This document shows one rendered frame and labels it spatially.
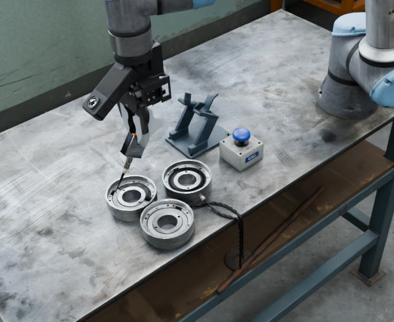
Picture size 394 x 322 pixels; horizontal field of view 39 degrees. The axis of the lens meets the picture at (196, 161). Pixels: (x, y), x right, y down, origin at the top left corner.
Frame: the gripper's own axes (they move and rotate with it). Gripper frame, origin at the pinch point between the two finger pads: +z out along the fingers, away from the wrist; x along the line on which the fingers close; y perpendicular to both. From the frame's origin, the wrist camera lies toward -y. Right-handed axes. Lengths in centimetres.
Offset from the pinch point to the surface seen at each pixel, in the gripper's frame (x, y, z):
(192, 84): 24.2, 33.2, 13.3
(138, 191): -2.7, -2.9, 10.4
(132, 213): -7.7, -7.6, 9.8
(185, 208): -13.5, 1.2, 10.2
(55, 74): 153, 46, 75
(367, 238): -16, 69, 69
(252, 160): -10.5, 22.5, 11.8
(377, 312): -28, 65, 93
